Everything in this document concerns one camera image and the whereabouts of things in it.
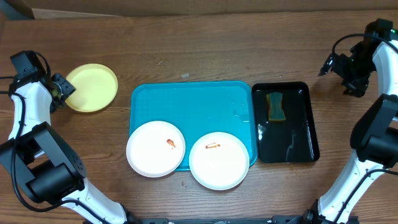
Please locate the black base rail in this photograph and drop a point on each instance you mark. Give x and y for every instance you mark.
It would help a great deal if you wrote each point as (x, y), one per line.
(278, 219)

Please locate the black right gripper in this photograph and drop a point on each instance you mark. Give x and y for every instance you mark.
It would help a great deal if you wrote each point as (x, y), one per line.
(337, 65)

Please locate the brown cardboard backboard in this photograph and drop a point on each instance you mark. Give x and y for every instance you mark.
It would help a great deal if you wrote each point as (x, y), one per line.
(31, 9)

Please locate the small tape scrap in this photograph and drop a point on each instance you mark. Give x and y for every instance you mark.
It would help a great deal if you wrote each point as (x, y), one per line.
(185, 75)

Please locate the turquoise plastic tray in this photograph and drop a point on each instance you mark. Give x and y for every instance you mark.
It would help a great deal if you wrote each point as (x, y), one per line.
(196, 109)

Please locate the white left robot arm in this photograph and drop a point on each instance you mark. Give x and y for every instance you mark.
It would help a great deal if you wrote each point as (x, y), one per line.
(41, 164)

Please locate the orange green sponge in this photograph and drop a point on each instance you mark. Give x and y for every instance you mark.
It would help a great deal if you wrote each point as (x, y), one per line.
(274, 106)

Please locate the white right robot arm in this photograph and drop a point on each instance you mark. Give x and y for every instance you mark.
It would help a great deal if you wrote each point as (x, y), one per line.
(374, 147)

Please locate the yellow plate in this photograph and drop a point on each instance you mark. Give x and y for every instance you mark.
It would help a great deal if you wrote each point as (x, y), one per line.
(95, 87)

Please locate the white plate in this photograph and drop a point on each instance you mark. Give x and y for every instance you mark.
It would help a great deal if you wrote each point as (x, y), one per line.
(155, 149)
(219, 161)

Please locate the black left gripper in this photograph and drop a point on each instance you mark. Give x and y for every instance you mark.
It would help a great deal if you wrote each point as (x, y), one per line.
(70, 88)

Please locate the black water tray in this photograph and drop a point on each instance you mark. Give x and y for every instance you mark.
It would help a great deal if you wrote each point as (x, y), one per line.
(291, 140)

